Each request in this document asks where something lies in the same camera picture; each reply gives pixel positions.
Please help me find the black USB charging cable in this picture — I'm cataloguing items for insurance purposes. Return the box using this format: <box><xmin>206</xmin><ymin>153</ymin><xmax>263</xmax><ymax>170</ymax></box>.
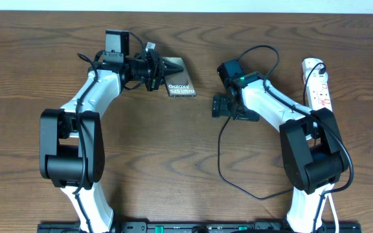
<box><xmin>217</xmin><ymin>62</ymin><xmax>327</xmax><ymax>201</ymax></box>

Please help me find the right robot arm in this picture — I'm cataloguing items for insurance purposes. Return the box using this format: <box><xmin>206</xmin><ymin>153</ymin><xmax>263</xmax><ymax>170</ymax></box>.
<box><xmin>212</xmin><ymin>71</ymin><xmax>354</xmax><ymax>232</ymax></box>

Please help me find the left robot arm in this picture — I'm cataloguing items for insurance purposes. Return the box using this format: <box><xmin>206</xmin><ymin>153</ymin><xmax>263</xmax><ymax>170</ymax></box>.
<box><xmin>40</xmin><ymin>49</ymin><xmax>187</xmax><ymax>232</ymax></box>

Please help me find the white charger plug adapter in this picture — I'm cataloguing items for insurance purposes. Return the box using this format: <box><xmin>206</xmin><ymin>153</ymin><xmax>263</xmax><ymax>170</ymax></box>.
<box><xmin>303</xmin><ymin>69</ymin><xmax>328</xmax><ymax>86</ymax></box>

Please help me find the white power strip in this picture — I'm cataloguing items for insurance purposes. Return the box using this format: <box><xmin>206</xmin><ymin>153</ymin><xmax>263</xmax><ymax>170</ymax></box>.
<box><xmin>302</xmin><ymin>58</ymin><xmax>332</xmax><ymax>111</ymax></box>

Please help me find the black right camera cable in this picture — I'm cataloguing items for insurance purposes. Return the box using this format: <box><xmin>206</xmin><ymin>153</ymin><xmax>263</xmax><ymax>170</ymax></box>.
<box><xmin>236</xmin><ymin>45</ymin><xmax>355</xmax><ymax>233</ymax></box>

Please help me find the white power strip cord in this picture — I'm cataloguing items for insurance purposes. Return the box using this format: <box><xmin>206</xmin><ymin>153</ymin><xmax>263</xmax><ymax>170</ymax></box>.
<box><xmin>325</xmin><ymin>192</ymin><xmax>340</xmax><ymax>233</ymax></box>

